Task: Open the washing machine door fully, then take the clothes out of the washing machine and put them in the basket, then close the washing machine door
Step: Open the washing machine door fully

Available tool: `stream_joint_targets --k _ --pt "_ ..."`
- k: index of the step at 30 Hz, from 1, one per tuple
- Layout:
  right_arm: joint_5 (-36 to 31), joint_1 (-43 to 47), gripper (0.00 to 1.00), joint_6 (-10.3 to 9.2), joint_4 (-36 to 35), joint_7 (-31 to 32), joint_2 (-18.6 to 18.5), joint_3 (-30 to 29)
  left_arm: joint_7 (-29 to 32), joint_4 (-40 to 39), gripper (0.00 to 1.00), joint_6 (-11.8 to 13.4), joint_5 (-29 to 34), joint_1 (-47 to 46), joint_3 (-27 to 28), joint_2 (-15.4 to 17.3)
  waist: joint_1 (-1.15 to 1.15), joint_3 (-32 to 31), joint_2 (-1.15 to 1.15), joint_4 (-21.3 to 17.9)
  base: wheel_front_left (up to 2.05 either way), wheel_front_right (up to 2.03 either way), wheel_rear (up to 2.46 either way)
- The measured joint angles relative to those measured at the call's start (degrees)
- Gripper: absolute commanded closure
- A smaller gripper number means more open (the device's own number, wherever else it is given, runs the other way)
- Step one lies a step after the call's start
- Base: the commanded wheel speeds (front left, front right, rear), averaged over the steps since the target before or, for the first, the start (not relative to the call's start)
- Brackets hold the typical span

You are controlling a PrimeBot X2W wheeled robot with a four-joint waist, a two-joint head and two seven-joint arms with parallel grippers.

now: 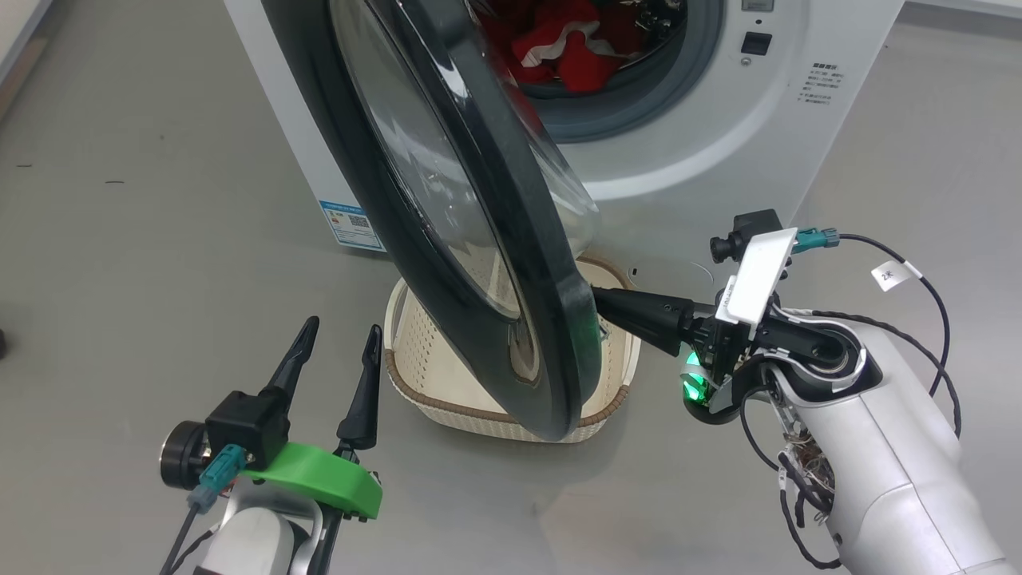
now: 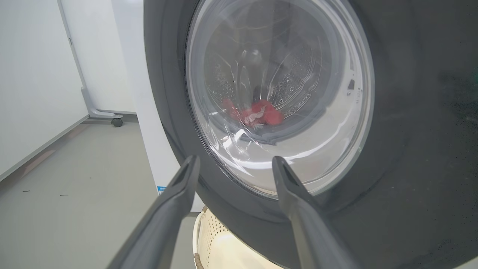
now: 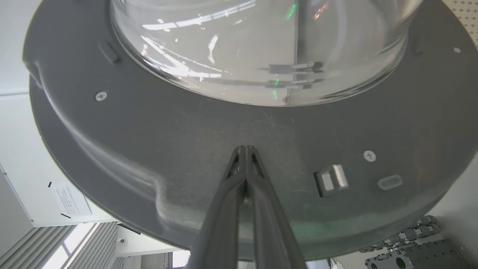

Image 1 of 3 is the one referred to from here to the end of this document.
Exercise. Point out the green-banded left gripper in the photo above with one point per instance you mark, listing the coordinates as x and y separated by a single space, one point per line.
319 475

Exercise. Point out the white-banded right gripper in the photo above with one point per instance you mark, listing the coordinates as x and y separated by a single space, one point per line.
754 279

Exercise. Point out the black round glass washer door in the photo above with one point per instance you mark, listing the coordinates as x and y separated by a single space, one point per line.
479 208

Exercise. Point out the red and white garment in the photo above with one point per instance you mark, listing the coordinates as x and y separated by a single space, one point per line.
575 64

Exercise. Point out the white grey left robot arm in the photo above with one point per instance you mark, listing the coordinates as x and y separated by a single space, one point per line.
255 543

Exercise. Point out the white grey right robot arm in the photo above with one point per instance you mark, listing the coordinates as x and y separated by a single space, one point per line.
894 447

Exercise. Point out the cream perforated laundry basket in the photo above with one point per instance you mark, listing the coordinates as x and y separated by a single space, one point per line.
423 359

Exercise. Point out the white front-load washing machine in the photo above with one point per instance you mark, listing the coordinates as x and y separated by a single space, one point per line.
718 144

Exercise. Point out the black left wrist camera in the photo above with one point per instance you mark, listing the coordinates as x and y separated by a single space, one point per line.
247 427

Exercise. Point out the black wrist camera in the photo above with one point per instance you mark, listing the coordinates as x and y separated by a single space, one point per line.
754 225
247 427

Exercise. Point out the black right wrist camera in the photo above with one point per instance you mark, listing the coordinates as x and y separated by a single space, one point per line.
754 225

